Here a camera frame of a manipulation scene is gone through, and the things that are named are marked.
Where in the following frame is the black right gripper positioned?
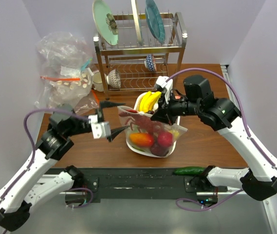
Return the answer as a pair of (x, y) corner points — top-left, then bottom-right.
(151, 89), (201, 125)

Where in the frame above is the red plastic lobster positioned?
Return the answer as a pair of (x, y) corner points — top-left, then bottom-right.
(125, 113), (165, 135)

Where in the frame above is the clear polka dot zip bag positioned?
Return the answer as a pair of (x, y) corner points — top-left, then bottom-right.
(118, 106), (187, 158)

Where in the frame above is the small red strawberry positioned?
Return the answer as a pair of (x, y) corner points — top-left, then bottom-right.
(157, 132), (173, 148)

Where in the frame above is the orange red pepper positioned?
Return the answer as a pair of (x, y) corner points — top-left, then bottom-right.
(129, 133), (154, 148)

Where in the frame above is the dark red apple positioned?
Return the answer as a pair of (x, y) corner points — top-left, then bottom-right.
(150, 143), (169, 157)

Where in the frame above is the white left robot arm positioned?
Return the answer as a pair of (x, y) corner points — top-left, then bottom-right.
(0, 100), (126, 232)

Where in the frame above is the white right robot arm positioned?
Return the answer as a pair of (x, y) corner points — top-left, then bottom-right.
(151, 75), (277, 201)

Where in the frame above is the small yellow banana bunch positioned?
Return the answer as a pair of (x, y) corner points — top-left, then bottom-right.
(139, 91), (162, 113)

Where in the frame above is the white perforated fruit tray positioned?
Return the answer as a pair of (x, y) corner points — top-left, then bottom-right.
(126, 92), (185, 158)

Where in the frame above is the grey patterned bowl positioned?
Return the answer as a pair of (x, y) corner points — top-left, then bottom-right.
(106, 69), (121, 89)

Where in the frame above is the cream ceramic cup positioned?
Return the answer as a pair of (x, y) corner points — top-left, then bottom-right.
(92, 72), (104, 92)

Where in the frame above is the steel dish rack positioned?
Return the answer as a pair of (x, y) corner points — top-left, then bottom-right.
(93, 12), (187, 97)

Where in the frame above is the pile of clear plastic bags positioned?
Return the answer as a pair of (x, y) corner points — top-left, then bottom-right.
(35, 32), (99, 115)

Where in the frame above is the green cucumber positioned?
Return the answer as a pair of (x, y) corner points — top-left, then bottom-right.
(173, 166), (205, 176)

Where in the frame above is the mint green flower plate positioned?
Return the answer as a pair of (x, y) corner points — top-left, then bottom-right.
(92, 0), (118, 46)

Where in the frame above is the teal blue plate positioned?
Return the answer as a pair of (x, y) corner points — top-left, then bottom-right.
(145, 0), (166, 44)

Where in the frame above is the beige rimmed plate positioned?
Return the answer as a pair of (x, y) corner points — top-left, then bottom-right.
(131, 0), (143, 46)

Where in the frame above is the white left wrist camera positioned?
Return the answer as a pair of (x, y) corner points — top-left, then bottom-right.
(88, 115), (111, 139)

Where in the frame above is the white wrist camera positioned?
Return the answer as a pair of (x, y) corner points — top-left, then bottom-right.
(88, 115), (111, 139)
(154, 76), (173, 104)

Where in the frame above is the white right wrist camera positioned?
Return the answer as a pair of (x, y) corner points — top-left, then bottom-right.
(154, 76), (173, 104)

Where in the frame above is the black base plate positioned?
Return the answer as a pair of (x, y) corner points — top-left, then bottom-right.
(65, 168), (227, 205)

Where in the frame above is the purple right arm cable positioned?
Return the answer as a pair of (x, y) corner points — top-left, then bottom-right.
(167, 68), (277, 210)

